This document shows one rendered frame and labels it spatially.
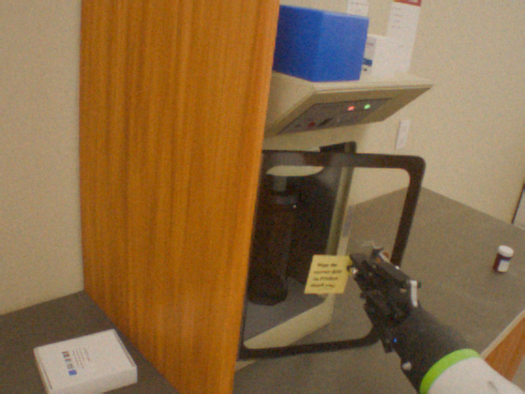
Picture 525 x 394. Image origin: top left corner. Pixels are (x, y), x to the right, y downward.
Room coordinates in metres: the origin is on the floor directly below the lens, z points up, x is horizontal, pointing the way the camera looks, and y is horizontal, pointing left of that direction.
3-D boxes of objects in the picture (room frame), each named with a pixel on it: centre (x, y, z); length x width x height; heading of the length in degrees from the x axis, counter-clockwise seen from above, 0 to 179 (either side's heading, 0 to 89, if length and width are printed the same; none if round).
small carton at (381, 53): (0.82, -0.15, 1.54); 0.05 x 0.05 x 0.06; 31
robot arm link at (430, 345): (0.51, -0.26, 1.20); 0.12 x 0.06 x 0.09; 109
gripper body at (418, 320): (0.58, -0.23, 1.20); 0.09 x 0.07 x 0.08; 19
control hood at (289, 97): (0.78, -0.12, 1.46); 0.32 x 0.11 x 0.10; 136
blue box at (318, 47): (0.71, -0.05, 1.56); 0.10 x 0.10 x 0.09; 46
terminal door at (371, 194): (0.75, -0.12, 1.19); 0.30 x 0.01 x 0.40; 108
